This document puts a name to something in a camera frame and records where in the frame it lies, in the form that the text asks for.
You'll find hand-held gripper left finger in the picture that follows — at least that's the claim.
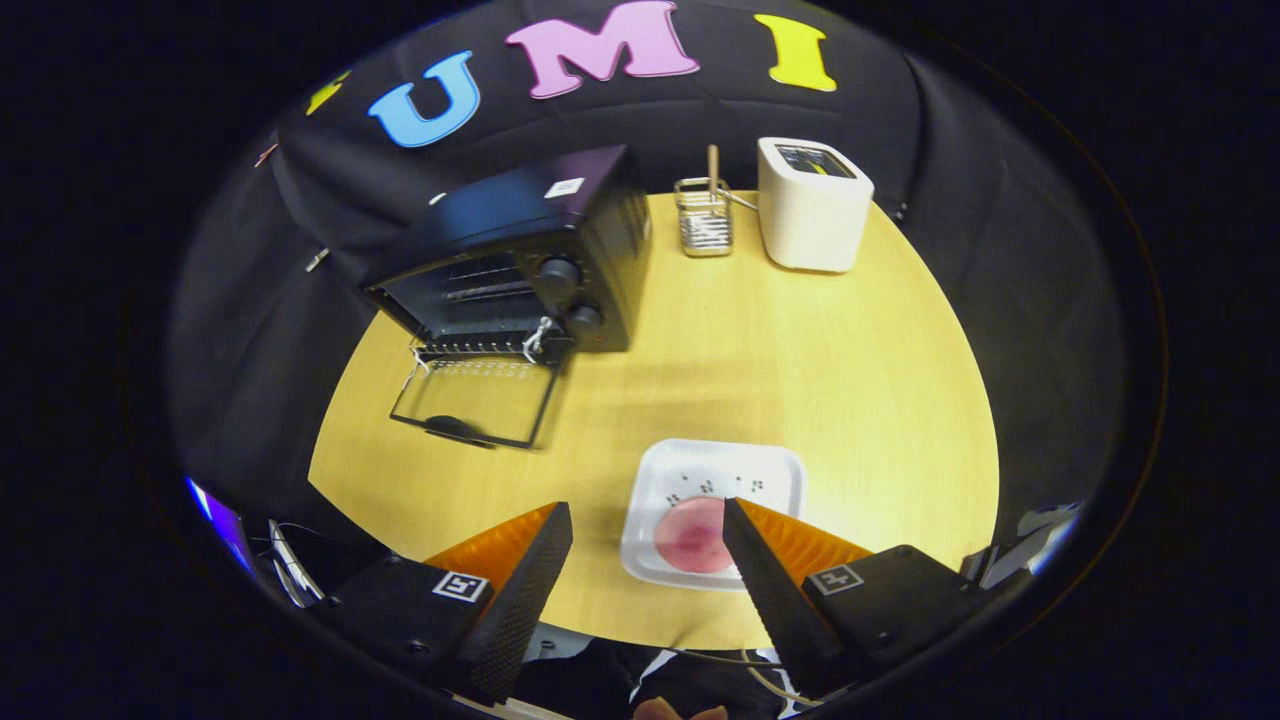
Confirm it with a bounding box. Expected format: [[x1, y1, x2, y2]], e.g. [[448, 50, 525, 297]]
[[318, 502, 574, 706]]

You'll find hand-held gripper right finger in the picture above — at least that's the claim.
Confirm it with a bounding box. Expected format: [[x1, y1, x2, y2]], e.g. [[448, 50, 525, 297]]
[[722, 498, 988, 701]]

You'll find pink ham slice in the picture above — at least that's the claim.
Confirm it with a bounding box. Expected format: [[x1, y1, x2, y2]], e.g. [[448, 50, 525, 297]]
[[655, 498, 741, 575]]

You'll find white square plate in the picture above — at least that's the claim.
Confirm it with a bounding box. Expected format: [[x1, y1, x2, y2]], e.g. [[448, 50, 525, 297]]
[[620, 439, 807, 591]]

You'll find black toaster oven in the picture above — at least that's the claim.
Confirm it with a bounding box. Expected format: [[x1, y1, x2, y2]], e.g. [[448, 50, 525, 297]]
[[362, 145, 653, 451]]

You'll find white toaster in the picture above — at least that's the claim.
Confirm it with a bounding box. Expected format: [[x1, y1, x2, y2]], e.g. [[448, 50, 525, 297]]
[[757, 137, 875, 273]]

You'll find thin white cable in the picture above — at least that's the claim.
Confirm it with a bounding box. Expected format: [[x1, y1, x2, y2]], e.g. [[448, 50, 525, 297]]
[[668, 647, 803, 707]]

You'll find oven wire rack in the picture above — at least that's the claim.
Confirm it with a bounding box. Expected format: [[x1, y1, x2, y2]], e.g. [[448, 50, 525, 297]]
[[440, 262, 539, 306]]

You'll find wire utensil holder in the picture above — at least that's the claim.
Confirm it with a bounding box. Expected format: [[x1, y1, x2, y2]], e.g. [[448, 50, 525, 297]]
[[674, 177, 734, 258]]

